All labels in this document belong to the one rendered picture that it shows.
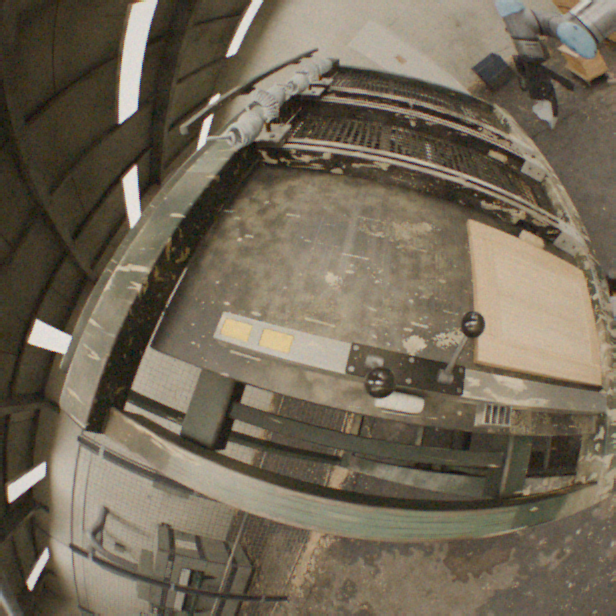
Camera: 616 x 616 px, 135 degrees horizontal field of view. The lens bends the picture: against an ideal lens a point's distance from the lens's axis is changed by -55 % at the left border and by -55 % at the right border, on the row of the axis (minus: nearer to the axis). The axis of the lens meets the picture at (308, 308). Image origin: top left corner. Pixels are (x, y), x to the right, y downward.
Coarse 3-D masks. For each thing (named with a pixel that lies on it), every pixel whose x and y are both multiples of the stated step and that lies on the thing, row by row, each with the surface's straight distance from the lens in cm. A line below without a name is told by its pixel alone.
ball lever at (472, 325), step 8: (472, 312) 39; (464, 320) 38; (472, 320) 38; (480, 320) 38; (464, 328) 38; (472, 328) 38; (480, 328) 38; (464, 336) 40; (472, 336) 39; (464, 344) 41; (456, 352) 42; (456, 360) 42; (448, 368) 44; (440, 376) 44; (448, 376) 44
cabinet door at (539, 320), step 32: (480, 224) 75; (480, 256) 67; (512, 256) 75; (544, 256) 86; (480, 288) 61; (512, 288) 68; (544, 288) 77; (576, 288) 92; (512, 320) 63; (544, 320) 71; (576, 320) 84; (480, 352) 54; (512, 352) 59; (544, 352) 67; (576, 352) 78
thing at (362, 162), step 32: (256, 96) 76; (288, 128) 80; (288, 160) 79; (320, 160) 76; (352, 160) 74; (384, 160) 74; (416, 160) 78; (448, 192) 78; (480, 192) 79; (512, 224) 88; (544, 224) 91
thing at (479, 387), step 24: (216, 336) 47; (312, 336) 44; (288, 360) 43; (312, 360) 42; (336, 360) 42; (480, 384) 50; (504, 384) 53; (528, 384) 57; (528, 408) 59; (552, 408) 62; (576, 408) 70; (600, 408) 82
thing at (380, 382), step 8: (368, 360) 41; (376, 360) 41; (376, 368) 31; (384, 368) 31; (368, 376) 31; (376, 376) 30; (384, 376) 30; (392, 376) 31; (368, 384) 31; (376, 384) 30; (384, 384) 30; (392, 384) 31; (368, 392) 31; (376, 392) 31; (384, 392) 31; (392, 392) 32
